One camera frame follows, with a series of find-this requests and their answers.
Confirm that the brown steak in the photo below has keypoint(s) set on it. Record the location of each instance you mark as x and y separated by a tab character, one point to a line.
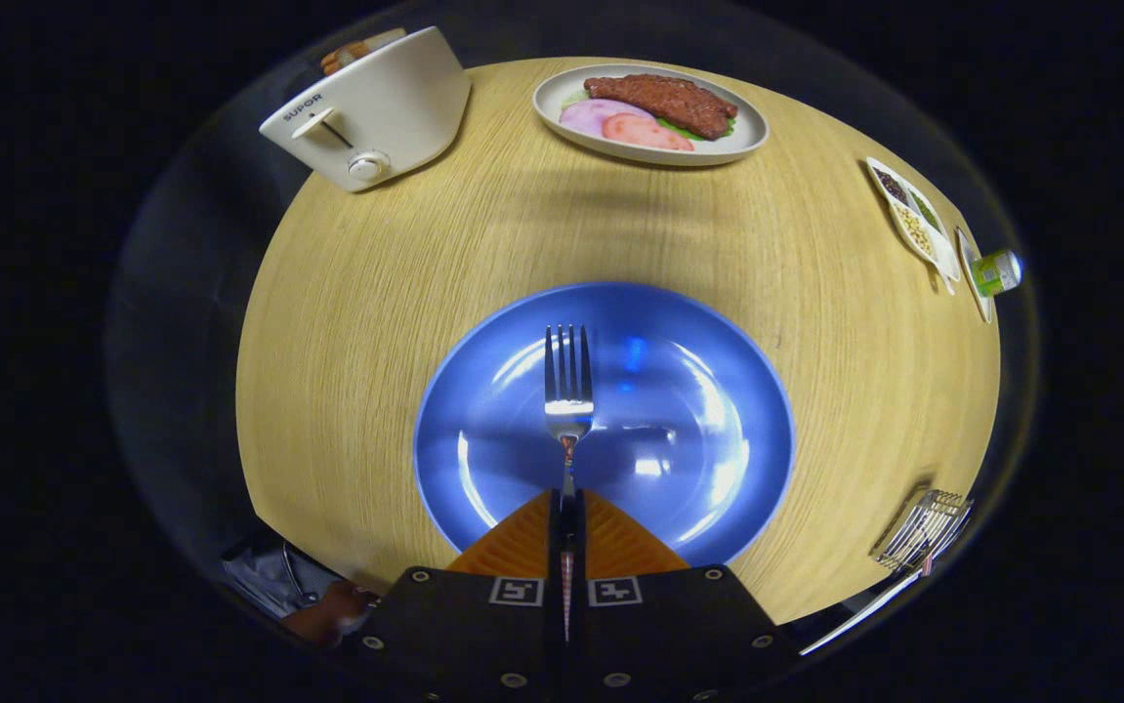
664	98

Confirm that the pale pink ham slice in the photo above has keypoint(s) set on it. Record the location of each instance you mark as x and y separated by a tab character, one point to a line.
589	115

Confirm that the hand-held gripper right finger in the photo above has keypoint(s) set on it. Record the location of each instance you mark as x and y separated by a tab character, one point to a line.
679	635

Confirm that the toasted bread slice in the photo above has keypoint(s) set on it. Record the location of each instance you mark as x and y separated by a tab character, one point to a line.
383	40
347	56

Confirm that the green cup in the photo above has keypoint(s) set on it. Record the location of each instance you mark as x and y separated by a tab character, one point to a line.
993	273

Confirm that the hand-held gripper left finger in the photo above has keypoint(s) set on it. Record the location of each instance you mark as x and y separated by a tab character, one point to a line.
464	635

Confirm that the green lettuce leaf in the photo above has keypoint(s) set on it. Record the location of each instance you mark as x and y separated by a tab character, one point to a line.
684	131

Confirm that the white divided bean dish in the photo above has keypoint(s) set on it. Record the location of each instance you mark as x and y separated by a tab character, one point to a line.
913	229

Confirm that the red pink ham slice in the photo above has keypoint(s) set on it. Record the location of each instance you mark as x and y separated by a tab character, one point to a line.
645	132

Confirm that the blue plate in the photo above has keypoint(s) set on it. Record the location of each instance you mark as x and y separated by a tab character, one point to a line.
679	391

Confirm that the white computer monitor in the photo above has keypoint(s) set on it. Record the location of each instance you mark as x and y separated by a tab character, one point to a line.
864	610

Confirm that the white flat tray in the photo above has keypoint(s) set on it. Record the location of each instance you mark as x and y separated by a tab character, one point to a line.
964	244

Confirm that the grey bag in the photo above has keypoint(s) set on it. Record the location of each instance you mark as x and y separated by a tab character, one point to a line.
264	576

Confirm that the white oval plate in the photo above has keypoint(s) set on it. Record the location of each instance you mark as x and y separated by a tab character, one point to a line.
743	143

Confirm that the white toaster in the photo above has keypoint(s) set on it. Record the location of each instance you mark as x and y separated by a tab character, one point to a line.
395	107

